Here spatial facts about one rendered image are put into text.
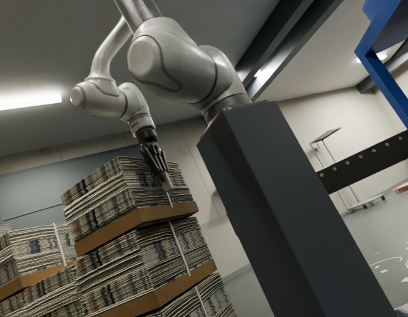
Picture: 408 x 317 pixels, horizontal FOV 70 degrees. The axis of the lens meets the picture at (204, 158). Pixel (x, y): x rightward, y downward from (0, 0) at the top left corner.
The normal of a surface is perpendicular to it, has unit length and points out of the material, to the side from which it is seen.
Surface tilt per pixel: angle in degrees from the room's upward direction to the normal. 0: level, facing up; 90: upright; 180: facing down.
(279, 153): 90
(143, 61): 95
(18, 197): 90
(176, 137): 90
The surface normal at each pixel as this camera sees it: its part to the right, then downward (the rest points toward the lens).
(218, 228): 0.37, -0.42
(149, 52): -0.57, 0.12
